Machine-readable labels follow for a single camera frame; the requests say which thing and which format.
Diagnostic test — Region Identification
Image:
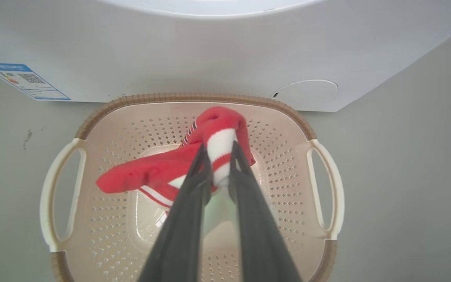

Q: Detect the beige perforated laundry basket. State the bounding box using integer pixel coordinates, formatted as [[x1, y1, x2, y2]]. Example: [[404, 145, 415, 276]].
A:
[[40, 92, 345, 282]]

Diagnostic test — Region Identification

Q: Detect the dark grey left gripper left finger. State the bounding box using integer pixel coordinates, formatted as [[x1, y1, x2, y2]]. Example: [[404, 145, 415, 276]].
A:
[[137, 143, 213, 282]]

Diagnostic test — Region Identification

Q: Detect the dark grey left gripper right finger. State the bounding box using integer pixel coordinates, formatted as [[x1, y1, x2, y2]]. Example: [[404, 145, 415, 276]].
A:
[[228, 141, 303, 282]]

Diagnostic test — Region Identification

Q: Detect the white washing machine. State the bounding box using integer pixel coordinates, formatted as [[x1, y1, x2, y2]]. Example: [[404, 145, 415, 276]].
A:
[[0, 0, 451, 113]]

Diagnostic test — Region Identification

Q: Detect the blue energy label sticker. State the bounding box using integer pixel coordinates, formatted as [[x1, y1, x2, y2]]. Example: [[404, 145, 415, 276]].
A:
[[0, 62, 72, 101]]

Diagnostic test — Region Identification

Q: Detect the red and white garment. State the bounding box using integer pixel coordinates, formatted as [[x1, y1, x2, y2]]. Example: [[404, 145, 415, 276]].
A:
[[96, 106, 256, 214]]

